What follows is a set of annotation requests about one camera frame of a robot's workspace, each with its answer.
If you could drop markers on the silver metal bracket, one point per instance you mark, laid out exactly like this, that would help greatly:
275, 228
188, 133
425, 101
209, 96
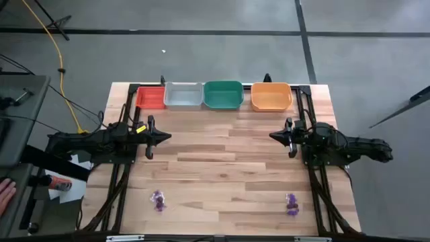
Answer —
124, 238
312, 239

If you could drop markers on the green plastic bin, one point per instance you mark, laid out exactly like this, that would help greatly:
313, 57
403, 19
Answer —
223, 95

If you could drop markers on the mustard yellow plastic bin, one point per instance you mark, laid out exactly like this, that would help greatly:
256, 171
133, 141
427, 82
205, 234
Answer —
271, 97

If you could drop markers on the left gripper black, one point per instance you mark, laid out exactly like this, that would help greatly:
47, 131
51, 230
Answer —
150, 141

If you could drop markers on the dark purple decoration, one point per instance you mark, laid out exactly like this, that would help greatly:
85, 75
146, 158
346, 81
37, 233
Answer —
292, 205

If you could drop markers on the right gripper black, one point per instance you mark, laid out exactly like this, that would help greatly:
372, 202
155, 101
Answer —
291, 138

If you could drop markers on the black aluminium table frame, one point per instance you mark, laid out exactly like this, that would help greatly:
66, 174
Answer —
304, 89

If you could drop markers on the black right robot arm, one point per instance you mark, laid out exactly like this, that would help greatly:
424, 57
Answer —
352, 144

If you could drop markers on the person's hand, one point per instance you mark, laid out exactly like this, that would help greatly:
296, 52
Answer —
6, 195

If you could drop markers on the yellow label tag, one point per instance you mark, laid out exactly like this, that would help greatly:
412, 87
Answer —
141, 129

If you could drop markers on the black tripod stand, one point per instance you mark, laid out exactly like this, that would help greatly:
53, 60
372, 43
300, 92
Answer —
53, 23

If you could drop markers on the black support beam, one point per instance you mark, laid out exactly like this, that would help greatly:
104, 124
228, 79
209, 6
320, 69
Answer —
50, 161

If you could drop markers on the black table clamp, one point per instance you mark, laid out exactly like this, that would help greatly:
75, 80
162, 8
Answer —
162, 80
267, 79

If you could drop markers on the white paper sheet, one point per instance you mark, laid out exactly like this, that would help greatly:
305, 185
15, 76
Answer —
74, 193

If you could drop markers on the red-orange slotted basket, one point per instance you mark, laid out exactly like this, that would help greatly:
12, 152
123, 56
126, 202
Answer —
151, 97

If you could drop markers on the black caster wheel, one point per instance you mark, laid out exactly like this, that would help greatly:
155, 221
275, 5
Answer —
33, 228

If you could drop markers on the grey desk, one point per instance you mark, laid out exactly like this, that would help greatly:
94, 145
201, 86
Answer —
16, 220

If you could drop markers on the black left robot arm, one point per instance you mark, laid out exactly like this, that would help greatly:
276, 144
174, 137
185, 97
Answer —
100, 139

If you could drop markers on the grey plastic bin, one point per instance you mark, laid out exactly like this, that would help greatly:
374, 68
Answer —
183, 95

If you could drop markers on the grey side table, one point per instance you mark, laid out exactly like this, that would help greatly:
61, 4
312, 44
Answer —
20, 134

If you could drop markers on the orange spray can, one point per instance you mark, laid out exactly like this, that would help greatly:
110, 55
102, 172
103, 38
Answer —
60, 184

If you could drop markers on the black stand leg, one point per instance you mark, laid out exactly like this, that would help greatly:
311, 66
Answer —
420, 98

